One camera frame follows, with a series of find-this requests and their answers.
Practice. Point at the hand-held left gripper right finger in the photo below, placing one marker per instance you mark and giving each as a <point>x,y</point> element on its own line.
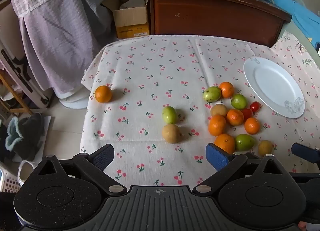
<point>217,157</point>

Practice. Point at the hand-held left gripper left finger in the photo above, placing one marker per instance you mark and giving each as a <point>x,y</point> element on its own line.
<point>103,155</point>

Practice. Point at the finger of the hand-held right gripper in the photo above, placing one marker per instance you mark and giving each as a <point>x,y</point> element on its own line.
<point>303,150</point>

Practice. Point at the orange tangerine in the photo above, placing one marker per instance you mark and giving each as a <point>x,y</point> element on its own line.
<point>225,143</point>
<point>235,117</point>
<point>252,125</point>
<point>227,88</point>
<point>216,126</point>

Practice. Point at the green jujube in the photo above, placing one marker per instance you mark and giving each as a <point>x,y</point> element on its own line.
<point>239,101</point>
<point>170,114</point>
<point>245,142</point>
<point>211,94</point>

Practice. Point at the tan round fruit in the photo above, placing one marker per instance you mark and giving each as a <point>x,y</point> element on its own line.
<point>265,147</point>
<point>218,109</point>
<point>172,133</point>

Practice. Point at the red cherry tomato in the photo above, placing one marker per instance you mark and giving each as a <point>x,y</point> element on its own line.
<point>255,106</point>
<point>248,114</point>

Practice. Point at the large yellowish orange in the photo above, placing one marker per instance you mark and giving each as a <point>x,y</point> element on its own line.
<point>103,94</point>

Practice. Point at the white oval plate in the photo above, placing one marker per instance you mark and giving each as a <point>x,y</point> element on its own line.
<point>272,86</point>

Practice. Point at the white round stand base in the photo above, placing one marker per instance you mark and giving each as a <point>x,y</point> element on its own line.
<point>72,101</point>

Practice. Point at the grey fuzzy boots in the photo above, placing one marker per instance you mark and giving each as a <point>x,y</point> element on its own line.
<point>23,136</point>

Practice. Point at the cherry print tablecloth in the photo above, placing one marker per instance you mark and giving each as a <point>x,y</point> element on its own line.
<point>150,71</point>

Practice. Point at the white perforated basket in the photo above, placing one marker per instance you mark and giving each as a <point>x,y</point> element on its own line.
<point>7,183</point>

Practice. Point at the wooden rack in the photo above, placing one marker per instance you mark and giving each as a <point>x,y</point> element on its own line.
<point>12,96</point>

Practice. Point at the white and black board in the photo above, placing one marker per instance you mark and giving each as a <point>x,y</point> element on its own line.
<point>22,71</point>

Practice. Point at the lilac waffle cloth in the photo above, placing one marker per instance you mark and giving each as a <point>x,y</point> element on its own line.
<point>57,46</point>

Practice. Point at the open cardboard box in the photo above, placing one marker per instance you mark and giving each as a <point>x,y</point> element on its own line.
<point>131,22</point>

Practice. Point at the blue patterned bedding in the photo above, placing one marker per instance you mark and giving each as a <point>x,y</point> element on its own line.
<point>300,13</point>

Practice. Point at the grey blue cloth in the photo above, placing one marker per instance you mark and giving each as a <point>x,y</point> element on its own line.
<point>97,13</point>

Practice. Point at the brown wooden headboard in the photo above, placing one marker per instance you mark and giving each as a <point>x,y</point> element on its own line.
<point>212,13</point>

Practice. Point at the white bundle in box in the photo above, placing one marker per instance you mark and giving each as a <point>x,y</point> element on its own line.
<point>132,3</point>

